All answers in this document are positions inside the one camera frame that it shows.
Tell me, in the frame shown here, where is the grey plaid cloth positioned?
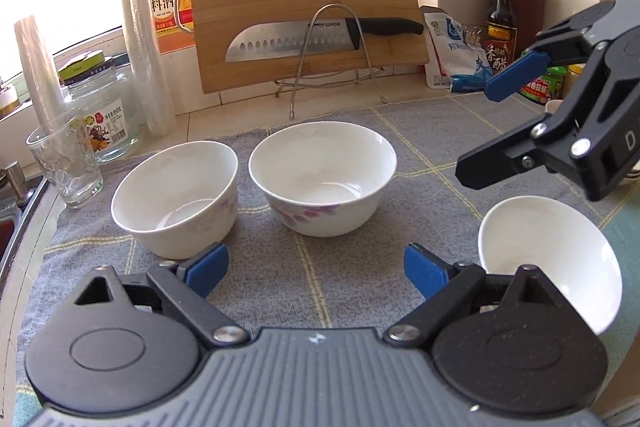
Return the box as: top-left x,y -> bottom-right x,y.
12,94 -> 640,427

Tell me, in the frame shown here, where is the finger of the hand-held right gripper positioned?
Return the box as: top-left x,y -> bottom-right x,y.
456,36 -> 622,188
484,1 -> 619,102

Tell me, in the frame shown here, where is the white bowl with pink flowers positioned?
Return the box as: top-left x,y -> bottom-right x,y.
111,141 -> 239,259
248,122 -> 397,238
478,199 -> 622,337

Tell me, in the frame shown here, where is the dark vinegar bottle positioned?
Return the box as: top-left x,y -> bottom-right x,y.
486,0 -> 519,76

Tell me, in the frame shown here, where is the metal wire rack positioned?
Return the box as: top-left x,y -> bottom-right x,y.
274,4 -> 388,120

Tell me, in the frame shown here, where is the metal faucet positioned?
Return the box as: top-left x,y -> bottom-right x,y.
0,160 -> 32,204

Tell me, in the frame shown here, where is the glass jar with fruit label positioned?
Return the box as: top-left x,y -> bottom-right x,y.
59,49 -> 141,164

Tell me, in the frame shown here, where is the clear plastic roll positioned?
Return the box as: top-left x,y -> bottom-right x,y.
114,0 -> 177,138
14,17 -> 65,134

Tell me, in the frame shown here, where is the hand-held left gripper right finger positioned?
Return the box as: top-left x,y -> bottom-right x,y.
384,244 -> 567,349

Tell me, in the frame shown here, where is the kitchen knife with black handle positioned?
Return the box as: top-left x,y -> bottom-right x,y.
225,18 -> 425,64

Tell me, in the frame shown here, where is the clear drinking glass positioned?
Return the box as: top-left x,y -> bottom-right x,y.
26,108 -> 105,209

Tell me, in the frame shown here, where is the green lidded sauce jar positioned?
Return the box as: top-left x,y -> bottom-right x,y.
519,49 -> 569,106

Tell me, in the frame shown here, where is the brown knife block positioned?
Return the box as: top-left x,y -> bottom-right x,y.
514,0 -> 551,44

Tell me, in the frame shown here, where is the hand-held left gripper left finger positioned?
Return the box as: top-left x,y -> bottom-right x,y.
75,242 -> 251,349

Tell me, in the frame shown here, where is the steel sink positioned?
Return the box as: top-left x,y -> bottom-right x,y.
0,177 -> 53,288

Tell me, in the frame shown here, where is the white and blue salt bag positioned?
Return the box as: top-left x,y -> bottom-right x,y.
420,5 -> 497,94

